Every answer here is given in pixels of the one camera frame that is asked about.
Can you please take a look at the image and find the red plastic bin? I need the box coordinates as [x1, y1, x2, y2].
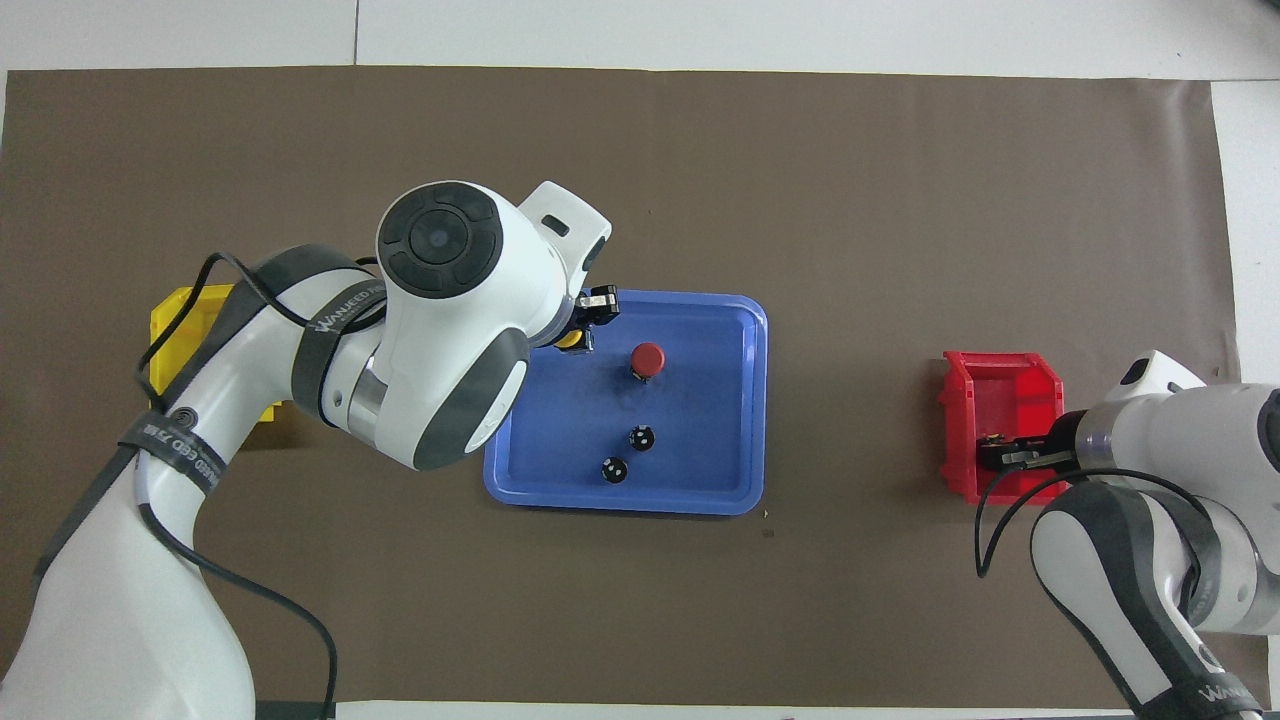
[938, 350, 1077, 507]

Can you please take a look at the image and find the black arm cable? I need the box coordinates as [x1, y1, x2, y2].
[135, 252, 387, 720]
[973, 465, 1217, 581]

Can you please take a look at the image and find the brown paper table mat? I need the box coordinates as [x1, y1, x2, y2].
[0, 66, 1241, 707]

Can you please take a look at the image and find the yellow plastic bin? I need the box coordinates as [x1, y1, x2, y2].
[149, 284, 287, 424]

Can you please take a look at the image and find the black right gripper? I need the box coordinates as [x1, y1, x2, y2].
[977, 410, 1093, 475]

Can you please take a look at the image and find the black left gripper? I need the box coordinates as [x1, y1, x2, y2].
[563, 285, 622, 356]

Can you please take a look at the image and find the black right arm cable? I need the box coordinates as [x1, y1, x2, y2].
[973, 465, 1217, 581]

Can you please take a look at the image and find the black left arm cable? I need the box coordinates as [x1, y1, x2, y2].
[135, 252, 387, 720]

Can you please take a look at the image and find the blue plastic tray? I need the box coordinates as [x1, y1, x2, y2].
[483, 289, 769, 517]

